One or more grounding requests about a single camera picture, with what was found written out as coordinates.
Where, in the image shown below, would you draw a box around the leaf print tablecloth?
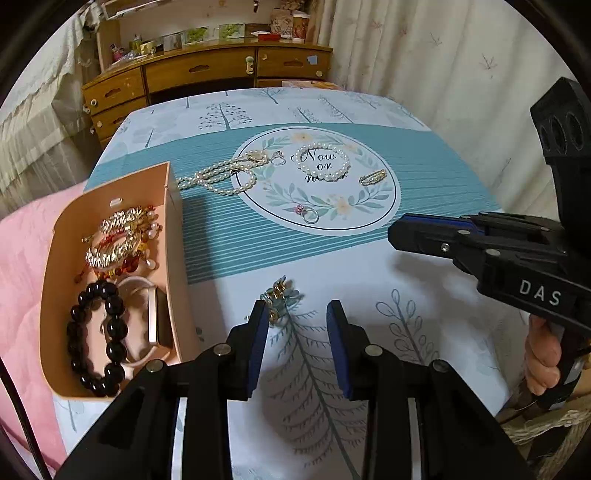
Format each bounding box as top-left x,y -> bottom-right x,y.
52,86 -> 533,480

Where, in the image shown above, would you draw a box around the pearl bracelet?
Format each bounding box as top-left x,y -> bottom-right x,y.
295,143 -> 352,182

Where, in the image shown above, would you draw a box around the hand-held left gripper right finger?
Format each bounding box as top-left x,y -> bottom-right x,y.
325,299 -> 550,480

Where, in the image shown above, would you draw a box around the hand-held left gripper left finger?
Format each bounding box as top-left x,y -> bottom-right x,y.
54,299 -> 271,480

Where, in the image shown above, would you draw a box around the green bead earrings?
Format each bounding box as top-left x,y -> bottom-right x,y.
260,276 -> 302,325

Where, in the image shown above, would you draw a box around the black bead bracelet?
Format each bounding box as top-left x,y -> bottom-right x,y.
66,280 -> 129,398

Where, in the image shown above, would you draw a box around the person's right hand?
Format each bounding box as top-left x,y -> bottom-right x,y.
523,316 -> 561,398

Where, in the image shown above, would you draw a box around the long pearl necklace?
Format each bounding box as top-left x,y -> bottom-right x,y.
177,150 -> 269,197

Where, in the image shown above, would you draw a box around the wooden desk with drawers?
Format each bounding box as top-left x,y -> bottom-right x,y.
82,39 -> 334,149

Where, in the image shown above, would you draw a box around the woven basket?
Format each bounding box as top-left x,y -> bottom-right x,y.
500,396 -> 591,463

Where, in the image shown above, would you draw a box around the cream patterned curtain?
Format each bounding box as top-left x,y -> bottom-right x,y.
318,0 -> 591,223

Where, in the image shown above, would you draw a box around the pink quilted blanket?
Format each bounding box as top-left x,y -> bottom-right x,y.
0,179 -> 100,480

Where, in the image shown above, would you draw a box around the gold chain bracelet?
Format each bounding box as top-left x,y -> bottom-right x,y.
99,207 -> 145,234
84,230 -> 142,269

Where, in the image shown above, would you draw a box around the peach cardboard jewelry box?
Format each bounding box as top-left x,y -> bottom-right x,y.
39,161 -> 202,401

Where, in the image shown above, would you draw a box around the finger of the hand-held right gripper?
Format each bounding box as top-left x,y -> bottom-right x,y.
388,213 -> 490,278
462,211 -> 567,253

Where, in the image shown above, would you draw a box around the piano under lace cover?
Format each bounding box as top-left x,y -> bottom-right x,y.
0,8 -> 110,219

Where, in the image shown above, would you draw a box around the amber bead bracelet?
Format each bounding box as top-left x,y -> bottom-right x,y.
73,205 -> 165,283

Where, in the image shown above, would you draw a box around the black cable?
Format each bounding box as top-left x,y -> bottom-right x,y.
0,359 -> 52,480

